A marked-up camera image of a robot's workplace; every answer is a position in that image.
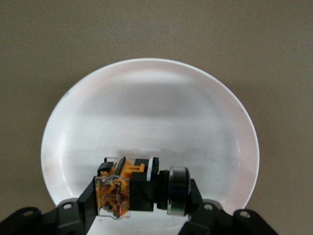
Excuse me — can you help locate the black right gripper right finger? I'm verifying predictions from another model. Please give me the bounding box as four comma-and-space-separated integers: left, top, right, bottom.
180, 178, 280, 235

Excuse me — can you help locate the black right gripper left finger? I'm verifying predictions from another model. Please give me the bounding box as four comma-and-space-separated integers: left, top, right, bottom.
0, 181, 101, 235

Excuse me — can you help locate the orange push button switch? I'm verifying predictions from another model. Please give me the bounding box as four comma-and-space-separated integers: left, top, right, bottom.
94, 156, 190, 220

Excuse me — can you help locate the white round plate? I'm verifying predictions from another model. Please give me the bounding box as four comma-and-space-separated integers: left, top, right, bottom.
41, 57, 260, 235

